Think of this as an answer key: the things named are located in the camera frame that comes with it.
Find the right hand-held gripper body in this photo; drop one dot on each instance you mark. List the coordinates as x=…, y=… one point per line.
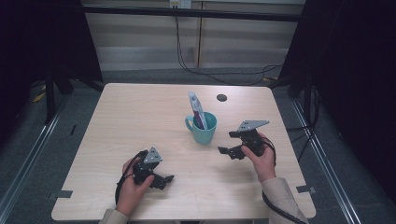
x=251, y=137

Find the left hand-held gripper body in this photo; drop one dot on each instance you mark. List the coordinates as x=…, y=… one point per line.
x=152, y=156

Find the teal mug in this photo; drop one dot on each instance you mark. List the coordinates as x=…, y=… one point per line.
x=203, y=134

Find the white toothpaste tube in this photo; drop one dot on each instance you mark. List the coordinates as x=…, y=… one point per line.
x=197, y=109

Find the person's right hand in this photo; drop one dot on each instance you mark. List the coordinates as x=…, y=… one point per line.
x=264, y=161

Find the person's left hand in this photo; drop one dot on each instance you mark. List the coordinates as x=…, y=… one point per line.
x=130, y=193

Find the round dark table grommet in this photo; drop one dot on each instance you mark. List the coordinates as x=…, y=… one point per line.
x=222, y=97

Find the black metal stand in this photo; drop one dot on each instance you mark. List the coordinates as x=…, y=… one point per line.
x=308, y=93
x=49, y=93

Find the grey tape strip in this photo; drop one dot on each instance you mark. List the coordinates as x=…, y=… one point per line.
x=62, y=194
x=305, y=189

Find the dark curtain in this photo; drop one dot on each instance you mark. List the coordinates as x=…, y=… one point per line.
x=358, y=77
x=37, y=37

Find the yellow floor scrap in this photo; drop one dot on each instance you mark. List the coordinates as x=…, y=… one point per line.
x=39, y=97

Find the black horizontal bar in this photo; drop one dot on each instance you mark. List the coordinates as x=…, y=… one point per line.
x=193, y=13

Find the metal floor rail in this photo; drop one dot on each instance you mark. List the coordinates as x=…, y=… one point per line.
x=327, y=174
x=34, y=149

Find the white wall socket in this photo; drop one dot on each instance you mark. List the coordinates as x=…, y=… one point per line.
x=180, y=3

